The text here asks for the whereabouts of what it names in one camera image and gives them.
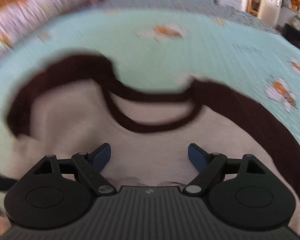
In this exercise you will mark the teal bee-pattern bedspread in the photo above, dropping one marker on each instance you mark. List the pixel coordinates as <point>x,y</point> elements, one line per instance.
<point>159,45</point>

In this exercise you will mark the floral rolled quilt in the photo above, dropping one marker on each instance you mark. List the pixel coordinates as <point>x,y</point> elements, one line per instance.
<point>22,17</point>

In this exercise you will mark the white room door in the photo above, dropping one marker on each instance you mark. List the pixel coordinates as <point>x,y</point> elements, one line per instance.
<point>269,11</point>

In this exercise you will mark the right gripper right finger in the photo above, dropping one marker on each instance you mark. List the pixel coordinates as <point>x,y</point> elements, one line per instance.
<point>210,169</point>

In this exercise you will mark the grey and maroon sweatshirt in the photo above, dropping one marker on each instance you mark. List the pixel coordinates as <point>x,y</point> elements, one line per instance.
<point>75,104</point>

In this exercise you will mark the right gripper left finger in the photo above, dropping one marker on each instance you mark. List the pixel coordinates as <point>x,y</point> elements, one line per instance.
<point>90,165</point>

